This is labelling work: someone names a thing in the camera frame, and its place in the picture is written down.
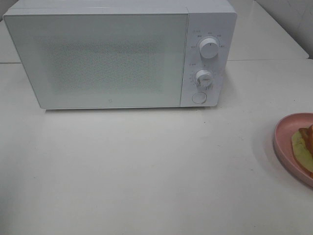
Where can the sandwich with lettuce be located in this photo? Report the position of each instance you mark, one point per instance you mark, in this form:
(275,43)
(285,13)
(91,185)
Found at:
(302,146)

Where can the white microwave oven body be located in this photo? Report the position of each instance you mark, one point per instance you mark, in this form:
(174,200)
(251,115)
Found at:
(205,18)

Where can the white microwave door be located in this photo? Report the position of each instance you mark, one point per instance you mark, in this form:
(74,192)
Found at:
(102,61)

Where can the upper white power knob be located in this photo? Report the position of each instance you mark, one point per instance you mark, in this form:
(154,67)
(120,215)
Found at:
(209,47)

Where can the white timer knob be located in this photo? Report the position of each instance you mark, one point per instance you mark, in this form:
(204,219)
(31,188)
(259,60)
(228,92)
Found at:
(203,78)

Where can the pink round plate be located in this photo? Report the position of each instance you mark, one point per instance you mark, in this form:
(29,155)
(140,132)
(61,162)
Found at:
(282,145)

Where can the round white door button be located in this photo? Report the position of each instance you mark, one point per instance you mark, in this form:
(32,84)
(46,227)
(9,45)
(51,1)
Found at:
(199,98)

